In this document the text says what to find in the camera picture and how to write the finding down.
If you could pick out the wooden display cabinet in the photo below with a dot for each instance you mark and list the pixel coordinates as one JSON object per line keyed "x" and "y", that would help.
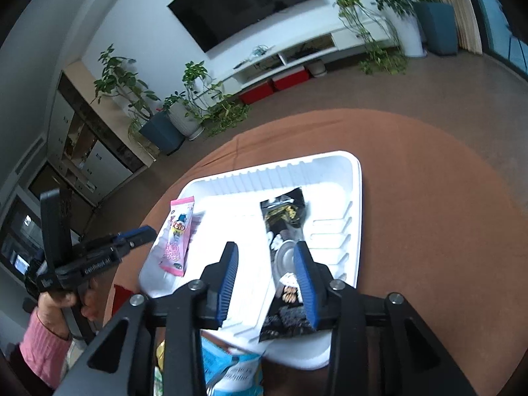
{"x": 111, "y": 152}

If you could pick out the long-leaf plant in blue pot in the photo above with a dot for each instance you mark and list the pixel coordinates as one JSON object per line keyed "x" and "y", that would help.
{"x": 439, "y": 24}

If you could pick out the wooden slat panel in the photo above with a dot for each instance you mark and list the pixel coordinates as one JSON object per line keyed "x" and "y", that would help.
{"x": 464, "y": 12}

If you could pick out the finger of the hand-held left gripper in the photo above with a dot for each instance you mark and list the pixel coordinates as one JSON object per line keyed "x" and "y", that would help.
{"x": 136, "y": 236}

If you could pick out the white foam tray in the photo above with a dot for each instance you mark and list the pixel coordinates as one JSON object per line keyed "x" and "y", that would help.
{"x": 247, "y": 210}

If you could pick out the leafy plant in white pot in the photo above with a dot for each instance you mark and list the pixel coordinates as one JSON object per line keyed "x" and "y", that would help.
{"x": 408, "y": 33}

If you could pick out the small items on console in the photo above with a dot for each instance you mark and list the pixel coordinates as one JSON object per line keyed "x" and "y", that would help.
{"x": 262, "y": 50}

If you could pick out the plant in white ribbed pot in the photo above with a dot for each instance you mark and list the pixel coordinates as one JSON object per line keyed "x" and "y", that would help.
{"x": 185, "y": 119}

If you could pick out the black snack packet gold print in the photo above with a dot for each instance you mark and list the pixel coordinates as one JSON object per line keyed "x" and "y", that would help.
{"x": 284, "y": 222}

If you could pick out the tall plant in blue pot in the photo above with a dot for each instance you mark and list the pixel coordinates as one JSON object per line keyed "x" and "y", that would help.
{"x": 163, "y": 130}

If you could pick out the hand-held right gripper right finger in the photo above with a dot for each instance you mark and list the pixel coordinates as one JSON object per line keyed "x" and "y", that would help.
{"x": 305, "y": 286}

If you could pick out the person's left forearm pink sleeve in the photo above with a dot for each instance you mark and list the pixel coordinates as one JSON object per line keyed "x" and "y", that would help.
{"x": 41, "y": 350}

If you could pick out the black wall television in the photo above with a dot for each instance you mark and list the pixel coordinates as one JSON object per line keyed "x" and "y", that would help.
{"x": 247, "y": 0}

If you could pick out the trailing green floor plant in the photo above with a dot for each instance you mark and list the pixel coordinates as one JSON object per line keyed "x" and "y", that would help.
{"x": 229, "y": 113}

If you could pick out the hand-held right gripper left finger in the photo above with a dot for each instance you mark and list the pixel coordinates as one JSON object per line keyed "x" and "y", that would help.
{"x": 229, "y": 282}

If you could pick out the person's left hand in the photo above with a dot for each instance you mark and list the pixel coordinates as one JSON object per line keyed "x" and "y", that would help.
{"x": 55, "y": 311}

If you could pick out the trailing vine plant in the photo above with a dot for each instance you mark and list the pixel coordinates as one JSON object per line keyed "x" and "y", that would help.
{"x": 377, "y": 55}

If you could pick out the white television console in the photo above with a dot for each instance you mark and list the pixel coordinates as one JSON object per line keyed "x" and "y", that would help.
{"x": 297, "y": 51}

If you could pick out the pink snack packet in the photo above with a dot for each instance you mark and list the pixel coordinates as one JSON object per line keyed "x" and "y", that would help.
{"x": 179, "y": 235}

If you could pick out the blue snack packet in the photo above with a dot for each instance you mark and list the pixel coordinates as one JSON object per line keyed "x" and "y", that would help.
{"x": 231, "y": 373}

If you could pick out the small white round pot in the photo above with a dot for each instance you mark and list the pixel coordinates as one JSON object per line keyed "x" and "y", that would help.
{"x": 316, "y": 69}

